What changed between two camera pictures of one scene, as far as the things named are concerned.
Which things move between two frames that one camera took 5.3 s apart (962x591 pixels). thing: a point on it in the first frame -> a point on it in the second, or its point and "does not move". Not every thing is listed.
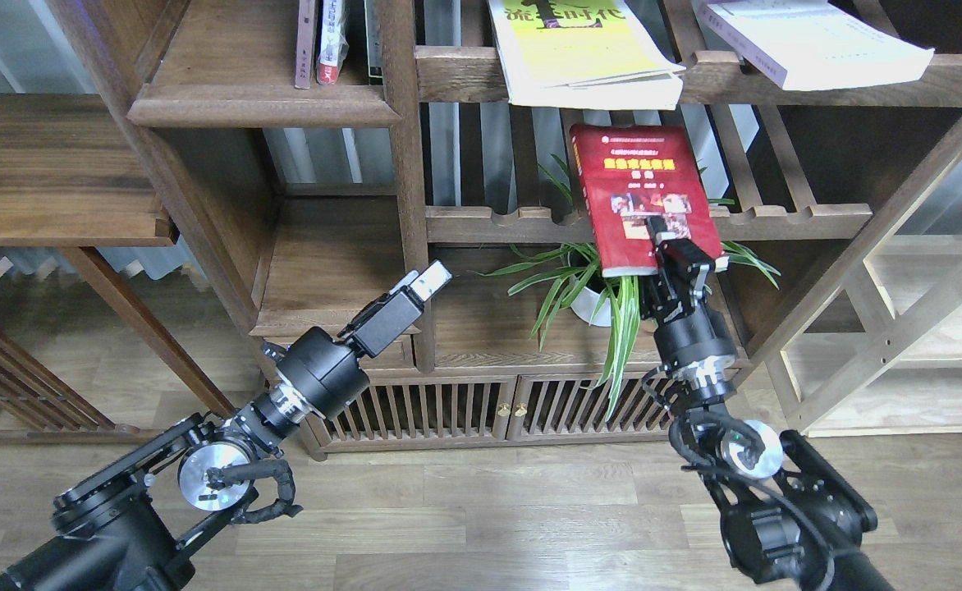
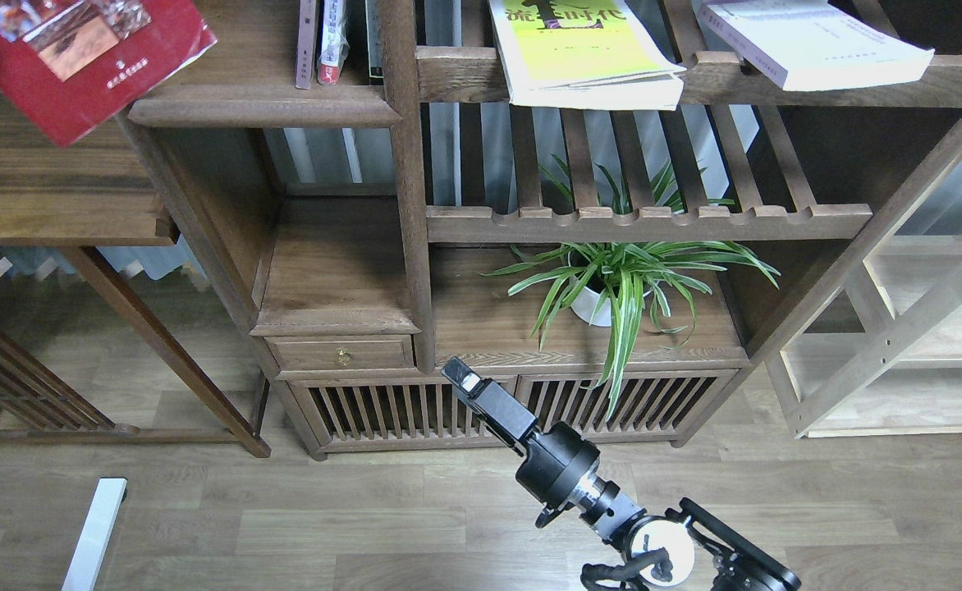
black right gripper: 690,346 -> 557,459
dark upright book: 373,10 does not move
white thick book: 813,44 does not move
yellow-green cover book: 584,53 does not move
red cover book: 630,173 -> 68,64
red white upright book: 334,45 does not move
